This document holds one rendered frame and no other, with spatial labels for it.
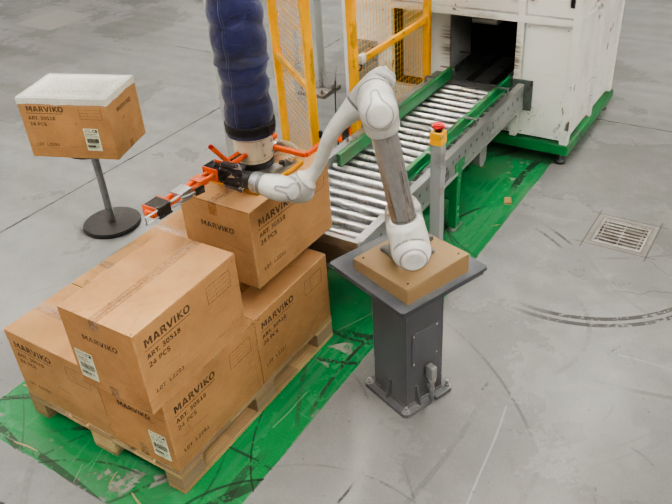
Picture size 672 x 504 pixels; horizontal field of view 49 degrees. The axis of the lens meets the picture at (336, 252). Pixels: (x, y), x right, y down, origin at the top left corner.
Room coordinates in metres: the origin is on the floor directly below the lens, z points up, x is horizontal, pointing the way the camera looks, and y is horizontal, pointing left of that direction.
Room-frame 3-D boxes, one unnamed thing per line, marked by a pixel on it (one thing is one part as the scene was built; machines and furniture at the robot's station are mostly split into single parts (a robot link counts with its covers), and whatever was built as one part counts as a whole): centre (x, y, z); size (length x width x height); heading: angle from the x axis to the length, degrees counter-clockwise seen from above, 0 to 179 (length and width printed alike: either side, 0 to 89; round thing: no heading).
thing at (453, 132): (4.34, -0.92, 0.60); 1.60 x 0.10 x 0.09; 145
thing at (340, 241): (3.24, 0.17, 0.58); 0.70 x 0.03 x 0.06; 55
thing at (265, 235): (2.99, 0.34, 0.87); 0.60 x 0.40 x 0.40; 145
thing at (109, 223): (4.42, 1.55, 0.31); 0.40 x 0.40 x 0.62
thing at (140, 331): (2.39, 0.76, 0.74); 0.60 x 0.40 x 0.40; 146
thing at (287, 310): (2.85, 0.80, 0.34); 1.20 x 1.00 x 0.40; 145
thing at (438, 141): (3.43, -0.57, 0.50); 0.07 x 0.07 x 1.00; 55
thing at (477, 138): (4.02, -0.76, 0.50); 2.31 x 0.05 x 0.19; 145
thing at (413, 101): (4.65, -0.48, 0.60); 1.60 x 0.10 x 0.09; 145
